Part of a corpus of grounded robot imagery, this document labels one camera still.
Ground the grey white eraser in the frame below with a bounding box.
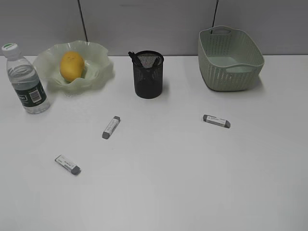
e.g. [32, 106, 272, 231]
[203, 114, 231, 128]
[55, 155, 81, 176]
[102, 116, 120, 140]

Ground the yellow mango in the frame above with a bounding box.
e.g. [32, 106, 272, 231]
[60, 51, 85, 82]

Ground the black wall cable left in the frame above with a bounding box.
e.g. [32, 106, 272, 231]
[77, 0, 89, 41]

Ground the pale green wavy plate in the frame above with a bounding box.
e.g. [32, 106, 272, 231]
[33, 40, 114, 96]

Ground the black wall cable right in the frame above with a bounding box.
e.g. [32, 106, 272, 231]
[210, 0, 219, 27]

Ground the black wall cable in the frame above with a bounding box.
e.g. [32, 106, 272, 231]
[210, 0, 219, 27]
[77, 0, 89, 41]

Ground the black mesh pen holder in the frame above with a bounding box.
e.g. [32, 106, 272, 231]
[133, 51, 164, 99]

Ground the clear plastic water bottle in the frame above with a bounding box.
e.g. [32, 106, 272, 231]
[1, 43, 50, 114]

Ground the pale green plastic basket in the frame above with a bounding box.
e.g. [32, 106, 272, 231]
[198, 26, 265, 92]

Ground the black marker pen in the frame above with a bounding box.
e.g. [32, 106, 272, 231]
[151, 56, 161, 72]
[128, 51, 143, 72]
[141, 67, 154, 84]

